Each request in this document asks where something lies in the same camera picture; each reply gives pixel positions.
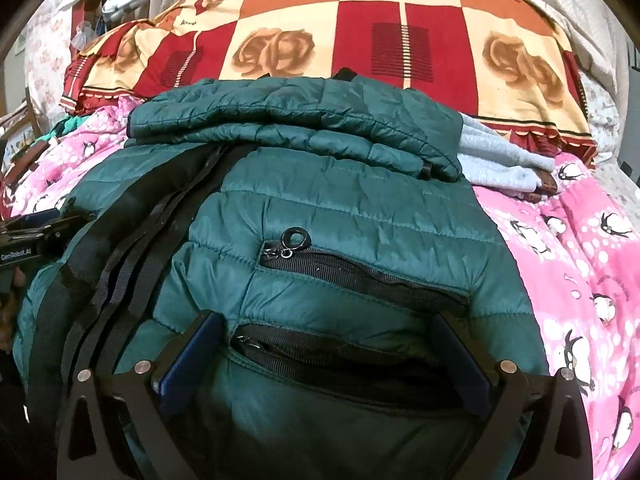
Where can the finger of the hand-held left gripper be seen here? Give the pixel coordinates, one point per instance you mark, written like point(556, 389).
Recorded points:
point(55, 232)
point(37, 219)

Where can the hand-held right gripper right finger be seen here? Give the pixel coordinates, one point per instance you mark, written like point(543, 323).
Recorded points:
point(460, 360)

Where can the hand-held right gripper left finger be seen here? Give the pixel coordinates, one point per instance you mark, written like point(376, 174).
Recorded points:
point(192, 360)

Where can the green puffer jacket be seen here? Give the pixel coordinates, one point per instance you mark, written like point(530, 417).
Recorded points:
point(320, 240)

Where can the person's left hand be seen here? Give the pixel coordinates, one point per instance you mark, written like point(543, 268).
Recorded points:
point(9, 310)

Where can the bright green cloth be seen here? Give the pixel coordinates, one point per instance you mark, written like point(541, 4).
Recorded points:
point(67, 127)

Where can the pink penguin blanket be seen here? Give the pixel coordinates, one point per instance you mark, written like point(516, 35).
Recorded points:
point(575, 260)

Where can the brown cloth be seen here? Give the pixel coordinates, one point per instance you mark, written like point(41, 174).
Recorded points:
point(546, 185)

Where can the light grey garment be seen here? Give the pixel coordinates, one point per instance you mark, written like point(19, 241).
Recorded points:
point(500, 160)

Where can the floral bedsheet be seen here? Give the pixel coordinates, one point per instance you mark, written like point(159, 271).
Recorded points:
point(607, 110)

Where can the red orange rose quilt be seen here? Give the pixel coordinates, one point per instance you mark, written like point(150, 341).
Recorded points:
point(350, 35)

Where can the beige patterned curtain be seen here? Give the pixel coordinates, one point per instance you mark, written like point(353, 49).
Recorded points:
point(590, 20)

